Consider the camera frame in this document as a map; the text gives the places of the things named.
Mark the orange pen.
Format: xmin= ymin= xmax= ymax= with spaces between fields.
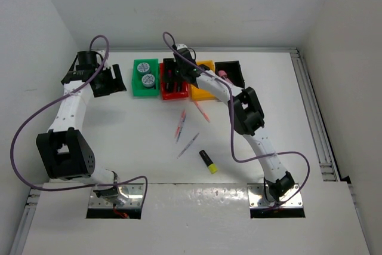
xmin=194 ymin=101 xmax=211 ymax=122

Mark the pink capped tube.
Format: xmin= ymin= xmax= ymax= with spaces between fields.
xmin=218 ymin=70 xmax=233 ymax=84

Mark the yellow cap black highlighter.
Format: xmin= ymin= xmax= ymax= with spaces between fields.
xmin=199 ymin=150 xmax=218 ymax=174

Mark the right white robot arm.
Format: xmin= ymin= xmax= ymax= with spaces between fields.
xmin=170 ymin=44 xmax=295 ymax=202

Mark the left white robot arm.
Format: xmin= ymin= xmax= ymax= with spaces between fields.
xmin=36 ymin=51 xmax=126 ymax=199

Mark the red plastic bin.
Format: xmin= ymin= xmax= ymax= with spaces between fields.
xmin=159 ymin=62 xmax=189 ymax=100

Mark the green plastic bin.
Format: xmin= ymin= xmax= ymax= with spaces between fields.
xmin=131 ymin=59 xmax=160 ymax=97

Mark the yellow plastic bin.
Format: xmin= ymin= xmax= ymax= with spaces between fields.
xmin=189 ymin=60 xmax=215 ymax=102

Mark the black plastic bin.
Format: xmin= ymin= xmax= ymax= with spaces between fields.
xmin=215 ymin=60 xmax=245 ymax=88

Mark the red pen under highlighter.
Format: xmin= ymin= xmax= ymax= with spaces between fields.
xmin=174 ymin=109 xmax=186 ymax=143

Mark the clear grey pen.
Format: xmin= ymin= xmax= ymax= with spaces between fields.
xmin=176 ymin=133 xmax=200 ymax=159

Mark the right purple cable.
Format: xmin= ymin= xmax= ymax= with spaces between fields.
xmin=162 ymin=31 xmax=311 ymax=208

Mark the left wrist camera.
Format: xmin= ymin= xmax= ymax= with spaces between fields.
xmin=96 ymin=50 xmax=109 ymax=61

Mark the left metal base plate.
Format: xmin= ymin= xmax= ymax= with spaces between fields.
xmin=88 ymin=184 xmax=143 ymax=209

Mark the metal base plate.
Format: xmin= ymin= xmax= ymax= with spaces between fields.
xmin=247 ymin=184 xmax=303 ymax=210
xmin=88 ymin=184 xmax=143 ymax=209

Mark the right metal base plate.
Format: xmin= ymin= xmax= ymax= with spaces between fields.
xmin=247 ymin=184 xmax=303 ymax=210

